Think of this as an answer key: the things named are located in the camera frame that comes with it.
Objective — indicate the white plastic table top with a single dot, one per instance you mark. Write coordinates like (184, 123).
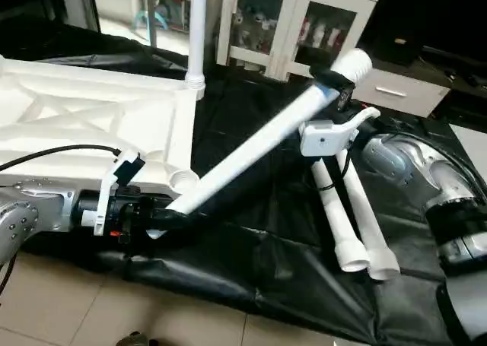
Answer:
(91, 118)

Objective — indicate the white plastic table leg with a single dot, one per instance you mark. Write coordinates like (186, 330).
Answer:
(335, 217)
(251, 150)
(197, 26)
(369, 224)

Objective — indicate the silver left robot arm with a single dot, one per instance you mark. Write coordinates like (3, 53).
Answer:
(34, 217)

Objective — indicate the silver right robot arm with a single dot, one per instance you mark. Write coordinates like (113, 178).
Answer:
(426, 171)

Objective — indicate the white drawer unit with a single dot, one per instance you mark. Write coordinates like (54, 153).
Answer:
(399, 95)

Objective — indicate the white glass-door cabinet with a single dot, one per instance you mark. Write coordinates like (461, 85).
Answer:
(259, 19)

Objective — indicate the black box yellow label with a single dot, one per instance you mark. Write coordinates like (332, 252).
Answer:
(403, 19)

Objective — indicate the black mat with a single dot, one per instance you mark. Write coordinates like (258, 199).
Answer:
(266, 270)

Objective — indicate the white flat panel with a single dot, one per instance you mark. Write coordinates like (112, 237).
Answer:
(473, 142)

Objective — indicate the light blue metal frame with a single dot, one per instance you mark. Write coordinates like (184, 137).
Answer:
(152, 7)

